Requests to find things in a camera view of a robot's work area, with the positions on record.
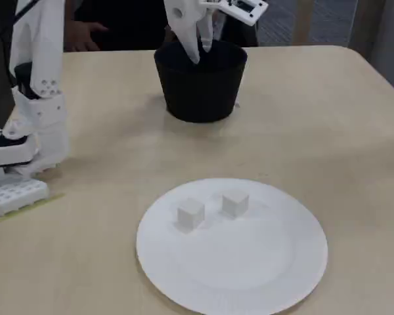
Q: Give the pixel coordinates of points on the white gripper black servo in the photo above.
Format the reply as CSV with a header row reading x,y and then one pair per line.
x,y
184,23

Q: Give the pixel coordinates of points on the white cube block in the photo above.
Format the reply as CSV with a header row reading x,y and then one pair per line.
x,y
234,203
190,216

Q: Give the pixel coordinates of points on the black pot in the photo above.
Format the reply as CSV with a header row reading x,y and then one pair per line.
x,y
200,95

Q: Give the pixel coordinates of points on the white paper plate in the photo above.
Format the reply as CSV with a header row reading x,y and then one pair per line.
x,y
233,262

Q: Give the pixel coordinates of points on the bare person hand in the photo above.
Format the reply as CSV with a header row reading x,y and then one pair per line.
x,y
82,36

